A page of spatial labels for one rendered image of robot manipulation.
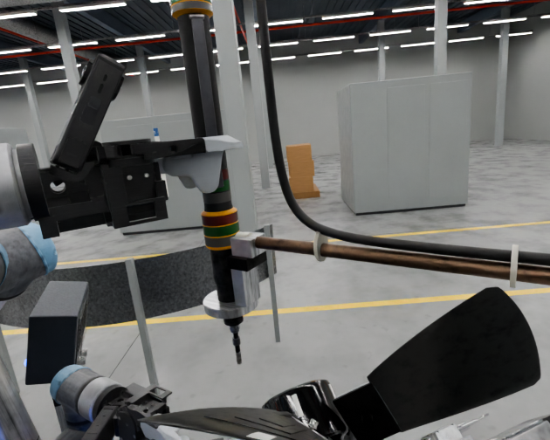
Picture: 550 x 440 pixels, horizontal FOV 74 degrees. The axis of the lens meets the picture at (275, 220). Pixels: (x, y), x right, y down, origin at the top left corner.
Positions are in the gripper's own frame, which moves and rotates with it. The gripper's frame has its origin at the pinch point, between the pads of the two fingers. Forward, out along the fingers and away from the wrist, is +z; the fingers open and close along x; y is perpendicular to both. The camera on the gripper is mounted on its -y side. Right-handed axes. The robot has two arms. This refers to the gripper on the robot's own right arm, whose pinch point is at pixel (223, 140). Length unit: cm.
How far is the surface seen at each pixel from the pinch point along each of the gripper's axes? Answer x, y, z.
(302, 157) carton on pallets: -657, 69, 472
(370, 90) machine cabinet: -421, -48, 453
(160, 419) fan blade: 12.7, 21.8, -14.2
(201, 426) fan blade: 16.2, 21.3, -11.8
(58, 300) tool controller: -72, 40, -24
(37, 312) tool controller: -65, 39, -28
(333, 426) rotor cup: 5.3, 41.7, 9.4
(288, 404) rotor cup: 0.5, 38.8, 4.9
